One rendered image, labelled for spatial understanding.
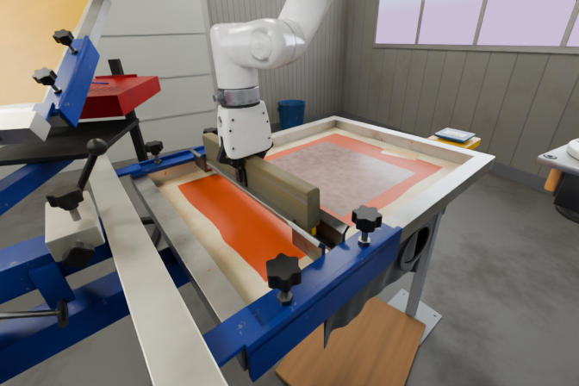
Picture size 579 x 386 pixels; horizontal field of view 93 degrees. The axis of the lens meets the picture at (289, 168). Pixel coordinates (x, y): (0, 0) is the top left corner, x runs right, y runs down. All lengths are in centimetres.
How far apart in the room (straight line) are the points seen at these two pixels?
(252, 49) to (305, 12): 13
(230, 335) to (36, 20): 122
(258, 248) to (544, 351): 155
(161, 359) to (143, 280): 11
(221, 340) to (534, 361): 158
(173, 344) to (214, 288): 12
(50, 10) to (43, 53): 25
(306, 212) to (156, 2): 335
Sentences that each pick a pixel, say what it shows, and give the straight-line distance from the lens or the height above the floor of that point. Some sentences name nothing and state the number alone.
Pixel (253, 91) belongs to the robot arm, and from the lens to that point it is 52.
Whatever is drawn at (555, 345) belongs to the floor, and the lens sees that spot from 190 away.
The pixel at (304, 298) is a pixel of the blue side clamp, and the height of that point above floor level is 101.
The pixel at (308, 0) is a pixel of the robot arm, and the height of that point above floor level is 135.
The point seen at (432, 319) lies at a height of 1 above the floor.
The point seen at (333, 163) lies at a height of 96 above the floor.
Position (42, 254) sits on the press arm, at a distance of 53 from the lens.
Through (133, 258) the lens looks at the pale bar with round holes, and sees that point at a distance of 44.
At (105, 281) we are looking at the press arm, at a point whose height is 92.
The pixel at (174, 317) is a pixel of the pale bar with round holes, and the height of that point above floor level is 104.
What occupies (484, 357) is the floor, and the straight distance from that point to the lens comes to 169.
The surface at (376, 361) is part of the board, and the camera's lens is 149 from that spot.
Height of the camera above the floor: 130
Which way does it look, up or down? 26 degrees down
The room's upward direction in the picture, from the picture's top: 2 degrees counter-clockwise
